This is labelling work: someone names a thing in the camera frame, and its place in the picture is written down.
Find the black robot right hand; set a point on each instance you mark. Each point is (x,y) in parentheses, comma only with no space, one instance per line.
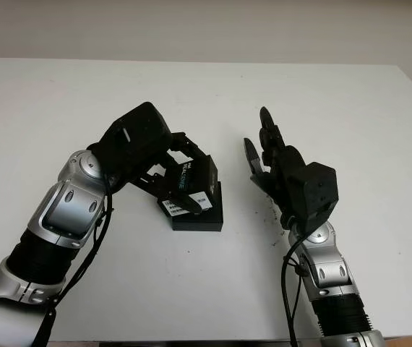
(278,180)

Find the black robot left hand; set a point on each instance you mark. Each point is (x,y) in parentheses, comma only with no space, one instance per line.
(148,180)

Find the black RealSense box lid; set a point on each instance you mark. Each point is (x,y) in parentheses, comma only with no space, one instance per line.
(206,173)

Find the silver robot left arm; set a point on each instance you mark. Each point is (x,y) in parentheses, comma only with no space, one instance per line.
(65,209)

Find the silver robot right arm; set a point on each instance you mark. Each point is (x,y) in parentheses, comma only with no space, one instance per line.
(332,274)

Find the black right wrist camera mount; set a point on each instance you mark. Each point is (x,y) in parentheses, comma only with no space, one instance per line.
(316,191)

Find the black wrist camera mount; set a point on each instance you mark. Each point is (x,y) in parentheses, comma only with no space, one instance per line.
(137,137)
(316,191)

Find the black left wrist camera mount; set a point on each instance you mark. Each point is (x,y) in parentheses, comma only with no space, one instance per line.
(137,137)

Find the black camera box base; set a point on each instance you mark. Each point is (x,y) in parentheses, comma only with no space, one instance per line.
(198,224)

